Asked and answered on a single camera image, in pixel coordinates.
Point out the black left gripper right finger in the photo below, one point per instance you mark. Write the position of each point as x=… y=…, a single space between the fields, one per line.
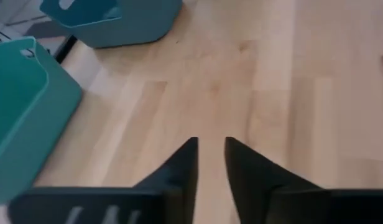
x=252 y=186

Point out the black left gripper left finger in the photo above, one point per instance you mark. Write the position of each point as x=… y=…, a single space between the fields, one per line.
x=182 y=186

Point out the dark blue-green plastic bin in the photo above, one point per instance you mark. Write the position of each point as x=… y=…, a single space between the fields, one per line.
x=132 y=28

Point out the teal plastic bin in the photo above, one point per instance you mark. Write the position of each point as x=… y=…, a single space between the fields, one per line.
x=23 y=109

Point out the black metal table frame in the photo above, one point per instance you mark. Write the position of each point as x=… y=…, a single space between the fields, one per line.
x=65 y=49

